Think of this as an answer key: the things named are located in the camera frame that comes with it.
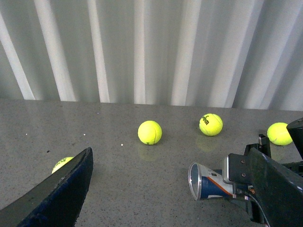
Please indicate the far left yellow tennis ball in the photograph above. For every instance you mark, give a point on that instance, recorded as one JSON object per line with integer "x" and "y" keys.
{"x": 61, "y": 163}

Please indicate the Wilson tennis ball can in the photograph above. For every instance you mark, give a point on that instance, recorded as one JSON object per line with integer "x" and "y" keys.
{"x": 206, "y": 183}

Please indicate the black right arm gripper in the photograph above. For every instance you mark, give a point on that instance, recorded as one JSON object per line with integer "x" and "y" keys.
{"x": 275, "y": 194}

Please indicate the right yellow tennis ball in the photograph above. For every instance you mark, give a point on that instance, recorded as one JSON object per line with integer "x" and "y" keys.
{"x": 278, "y": 134}

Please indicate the middle yellow Wilson tennis ball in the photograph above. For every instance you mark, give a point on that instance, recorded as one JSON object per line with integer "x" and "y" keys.
{"x": 211, "y": 124}

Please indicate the white pleated curtain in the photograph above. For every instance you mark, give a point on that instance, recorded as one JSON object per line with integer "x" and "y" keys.
{"x": 211, "y": 53}

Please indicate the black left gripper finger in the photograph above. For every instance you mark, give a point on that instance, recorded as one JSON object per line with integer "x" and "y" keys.
{"x": 57, "y": 200}

